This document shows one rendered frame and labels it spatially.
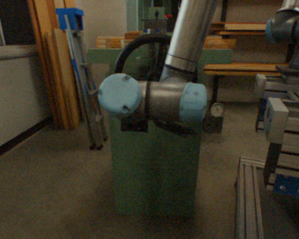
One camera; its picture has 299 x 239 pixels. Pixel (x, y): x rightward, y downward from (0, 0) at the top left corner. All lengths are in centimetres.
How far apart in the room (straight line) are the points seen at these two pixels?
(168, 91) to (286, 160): 41
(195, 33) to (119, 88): 21
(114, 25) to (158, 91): 315
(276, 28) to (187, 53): 75
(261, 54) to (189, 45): 313
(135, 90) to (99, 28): 323
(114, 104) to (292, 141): 46
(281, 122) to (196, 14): 34
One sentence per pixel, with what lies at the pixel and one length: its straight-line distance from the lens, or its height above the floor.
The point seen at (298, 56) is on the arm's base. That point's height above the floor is 87.
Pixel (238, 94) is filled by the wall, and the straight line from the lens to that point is 358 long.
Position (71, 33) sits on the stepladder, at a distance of 178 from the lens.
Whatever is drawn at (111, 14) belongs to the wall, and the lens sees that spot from 352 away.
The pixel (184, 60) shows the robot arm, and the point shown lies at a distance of 48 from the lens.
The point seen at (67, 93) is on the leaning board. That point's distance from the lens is 236.
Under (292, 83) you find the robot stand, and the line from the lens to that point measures 111.
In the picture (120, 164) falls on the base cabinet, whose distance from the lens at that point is 109.
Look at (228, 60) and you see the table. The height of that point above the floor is 86.
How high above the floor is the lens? 94
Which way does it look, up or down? 21 degrees down
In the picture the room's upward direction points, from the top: straight up
